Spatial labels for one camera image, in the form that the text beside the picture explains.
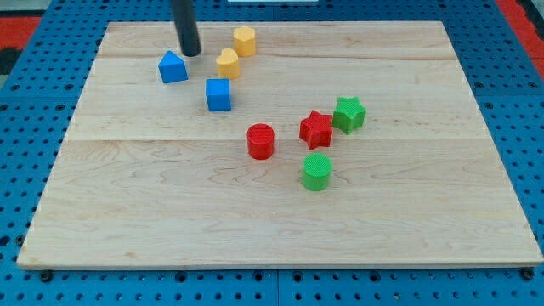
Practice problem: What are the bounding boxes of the blue cube block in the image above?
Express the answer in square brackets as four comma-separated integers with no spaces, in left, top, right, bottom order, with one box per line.
[206,78,231,111]

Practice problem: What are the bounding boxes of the red cylinder block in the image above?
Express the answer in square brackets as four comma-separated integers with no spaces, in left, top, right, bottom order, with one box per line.
[246,123,275,160]

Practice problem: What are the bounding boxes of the green cylinder block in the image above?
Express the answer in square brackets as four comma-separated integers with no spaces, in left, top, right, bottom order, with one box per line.
[301,153,332,191]

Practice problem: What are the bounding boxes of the red star block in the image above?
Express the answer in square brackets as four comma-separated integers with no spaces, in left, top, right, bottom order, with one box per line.
[299,110,333,150]

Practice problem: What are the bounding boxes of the light wooden board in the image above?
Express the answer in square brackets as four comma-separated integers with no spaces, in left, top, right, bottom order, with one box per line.
[17,21,543,270]

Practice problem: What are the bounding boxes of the green star block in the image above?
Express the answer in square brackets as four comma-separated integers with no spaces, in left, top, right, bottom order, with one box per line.
[331,96,366,134]

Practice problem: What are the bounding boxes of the yellow heart block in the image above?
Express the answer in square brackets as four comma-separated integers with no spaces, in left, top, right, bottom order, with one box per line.
[216,48,241,79]

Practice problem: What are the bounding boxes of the yellow hexagon block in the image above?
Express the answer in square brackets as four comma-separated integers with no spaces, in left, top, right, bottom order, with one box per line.
[233,25,257,57]

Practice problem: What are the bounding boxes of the blue triangular prism block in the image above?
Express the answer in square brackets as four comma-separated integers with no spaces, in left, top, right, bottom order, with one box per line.
[158,51,189,83]

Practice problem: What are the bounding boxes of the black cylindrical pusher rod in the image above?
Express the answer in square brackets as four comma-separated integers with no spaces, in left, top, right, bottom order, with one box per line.
[170,0,201,57]

